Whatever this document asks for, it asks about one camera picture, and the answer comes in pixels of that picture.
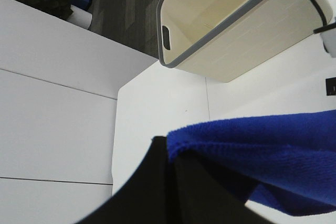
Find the blue microfibre towel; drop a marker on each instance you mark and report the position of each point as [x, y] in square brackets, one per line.
[290, 158]

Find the beige bin with grey rim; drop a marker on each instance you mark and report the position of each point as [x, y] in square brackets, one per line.
[223, 39]

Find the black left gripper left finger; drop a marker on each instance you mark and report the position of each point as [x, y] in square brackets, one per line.
[148, 196]

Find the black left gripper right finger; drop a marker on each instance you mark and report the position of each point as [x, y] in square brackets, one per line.
[212, 193]

